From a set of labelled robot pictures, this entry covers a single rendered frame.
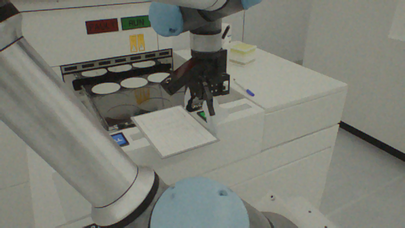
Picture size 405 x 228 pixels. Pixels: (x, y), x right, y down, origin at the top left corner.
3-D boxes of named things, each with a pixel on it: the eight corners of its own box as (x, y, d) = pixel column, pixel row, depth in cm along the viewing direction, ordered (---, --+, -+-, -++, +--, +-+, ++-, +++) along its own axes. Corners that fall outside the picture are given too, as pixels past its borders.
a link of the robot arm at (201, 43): (199, 37, 68) (182, 29, 74) (199, 57, 70) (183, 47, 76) (228, 32, 71) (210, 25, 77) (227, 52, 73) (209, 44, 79)
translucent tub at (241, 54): (228, 63, 119) (228, 46, 116) (240, 58, 124) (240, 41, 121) (244, 68, 115) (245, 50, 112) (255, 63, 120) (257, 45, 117)
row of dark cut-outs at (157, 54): (62, 72, 116) (61, 66, 115) (170, 55, 135) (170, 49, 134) (62, 73, 115) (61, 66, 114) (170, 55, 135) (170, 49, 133)
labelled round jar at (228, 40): (211, 45, 141) (212, 24, 137) (225, 43, 144) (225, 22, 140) (220, 49, 136) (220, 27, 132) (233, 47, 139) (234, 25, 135)
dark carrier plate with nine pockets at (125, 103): (84, 87, 118) (84, 85, 117) (168, 70, 133) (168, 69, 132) (108, 127, 91) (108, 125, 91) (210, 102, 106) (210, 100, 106)
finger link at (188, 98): (202, 108, 91) (212, 91, 83) (184, 113, 88) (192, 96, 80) (197, 99, 92) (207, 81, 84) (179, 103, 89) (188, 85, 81)
